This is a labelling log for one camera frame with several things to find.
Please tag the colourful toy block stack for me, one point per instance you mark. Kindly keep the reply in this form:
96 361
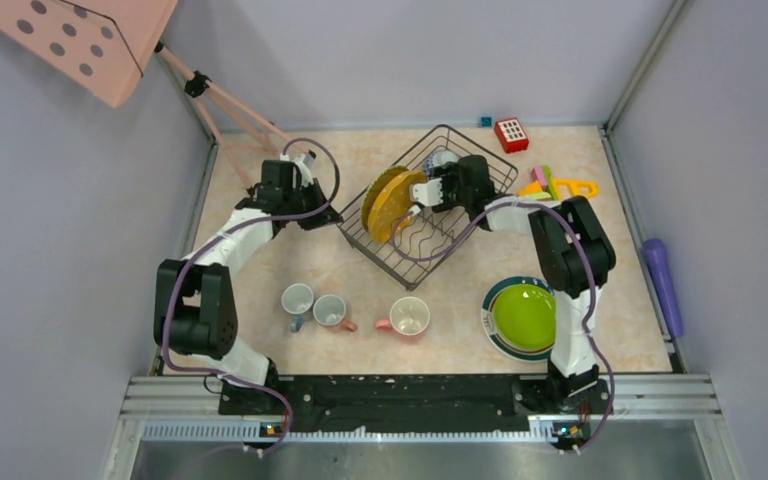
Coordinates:
541 186

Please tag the red toy block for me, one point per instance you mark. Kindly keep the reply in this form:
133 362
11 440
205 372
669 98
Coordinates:
511 135

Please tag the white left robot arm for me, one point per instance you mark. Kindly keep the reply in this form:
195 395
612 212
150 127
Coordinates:
195 309

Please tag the pink tripod stand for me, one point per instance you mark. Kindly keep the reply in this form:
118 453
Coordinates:
197 87

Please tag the red patterned bowl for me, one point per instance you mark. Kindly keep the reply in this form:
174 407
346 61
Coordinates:
438 159

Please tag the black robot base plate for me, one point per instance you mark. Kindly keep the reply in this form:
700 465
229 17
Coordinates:
407 404

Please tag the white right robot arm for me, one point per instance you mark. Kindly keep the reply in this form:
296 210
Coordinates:
573 250

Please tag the lime green plate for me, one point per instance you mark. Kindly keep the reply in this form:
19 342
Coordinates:
524 317

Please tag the pink dotted board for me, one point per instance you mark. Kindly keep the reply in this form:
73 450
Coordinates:
104 45

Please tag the grey wire dish rack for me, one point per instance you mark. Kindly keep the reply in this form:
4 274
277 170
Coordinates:
429 233

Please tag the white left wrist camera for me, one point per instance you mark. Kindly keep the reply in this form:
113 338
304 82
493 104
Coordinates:
303 162

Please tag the purple handle tool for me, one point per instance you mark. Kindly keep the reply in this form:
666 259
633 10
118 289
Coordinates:
656 258

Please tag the large pink mug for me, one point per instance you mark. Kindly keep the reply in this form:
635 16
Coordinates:
409 317

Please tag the small pink mug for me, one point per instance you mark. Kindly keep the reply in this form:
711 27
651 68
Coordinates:
331 311

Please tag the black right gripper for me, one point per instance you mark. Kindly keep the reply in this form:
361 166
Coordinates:
448 173

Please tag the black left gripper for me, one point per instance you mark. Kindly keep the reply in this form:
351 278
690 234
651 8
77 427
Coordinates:
320 219

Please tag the yellow polka dot plate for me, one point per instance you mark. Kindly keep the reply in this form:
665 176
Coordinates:
392 203

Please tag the yellow triangle toy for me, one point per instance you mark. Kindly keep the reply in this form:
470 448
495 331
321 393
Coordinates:
563 188

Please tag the grey white mug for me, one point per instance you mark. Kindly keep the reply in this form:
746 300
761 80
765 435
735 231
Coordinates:
297 300

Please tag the white plate teal rim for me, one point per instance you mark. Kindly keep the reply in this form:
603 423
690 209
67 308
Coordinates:
489 326

